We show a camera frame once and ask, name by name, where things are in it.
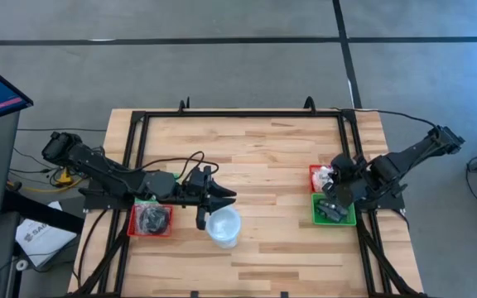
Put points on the green plastic basket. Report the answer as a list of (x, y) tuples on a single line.
[(333, 219), (143, 200)]

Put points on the white paper booklet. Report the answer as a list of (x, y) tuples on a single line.
[(44, 238)]

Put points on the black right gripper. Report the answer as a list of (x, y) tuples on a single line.
[(340, 190)]

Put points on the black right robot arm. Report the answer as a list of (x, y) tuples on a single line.
[(396, 165)]

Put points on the red plastic basket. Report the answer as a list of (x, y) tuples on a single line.
[(312, 182), (133, 223)]

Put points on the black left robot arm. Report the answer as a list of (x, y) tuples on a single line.
[(106, 169)]

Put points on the white tape roll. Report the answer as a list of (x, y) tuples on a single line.
[(22, 265)]

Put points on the black aluminium table frame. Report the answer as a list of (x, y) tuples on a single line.
[(242, 113)]

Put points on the black round hairbrush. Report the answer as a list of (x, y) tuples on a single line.
[(165, 219), (149, 217)]

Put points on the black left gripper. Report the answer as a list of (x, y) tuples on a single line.
[(197, 188)]

